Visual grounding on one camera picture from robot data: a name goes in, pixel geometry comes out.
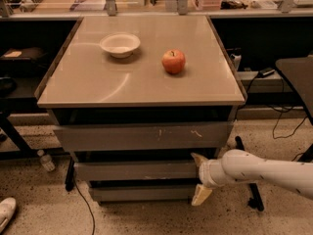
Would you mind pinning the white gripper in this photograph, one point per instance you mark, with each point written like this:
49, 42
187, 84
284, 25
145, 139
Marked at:
204, 174

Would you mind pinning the grey drawer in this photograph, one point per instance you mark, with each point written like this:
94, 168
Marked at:
119, 137
142, 193
143, 170

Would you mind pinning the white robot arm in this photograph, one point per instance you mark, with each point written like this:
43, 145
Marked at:
238, 166

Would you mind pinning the grey drawer cabinet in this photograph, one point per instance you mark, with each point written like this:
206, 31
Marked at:
89, 86

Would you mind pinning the black floor stand bar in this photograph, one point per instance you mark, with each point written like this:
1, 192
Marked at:
255, 202

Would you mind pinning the red apple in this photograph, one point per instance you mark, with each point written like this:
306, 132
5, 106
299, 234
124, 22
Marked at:
173, 61

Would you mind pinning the black power adapter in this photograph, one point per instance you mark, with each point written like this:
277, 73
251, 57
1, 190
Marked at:
265, 72

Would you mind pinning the dark side table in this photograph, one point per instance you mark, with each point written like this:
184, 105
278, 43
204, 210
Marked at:
298, 73

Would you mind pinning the white bowl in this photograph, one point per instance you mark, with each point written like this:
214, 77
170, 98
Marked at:
120, 45

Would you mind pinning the clear plastic bottle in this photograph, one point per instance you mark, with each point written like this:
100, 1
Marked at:
46, 161

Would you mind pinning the black table leg left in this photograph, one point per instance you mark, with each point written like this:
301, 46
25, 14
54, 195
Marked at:
13, 134

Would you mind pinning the white shoe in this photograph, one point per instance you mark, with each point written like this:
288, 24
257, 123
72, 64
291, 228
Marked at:
7, 210

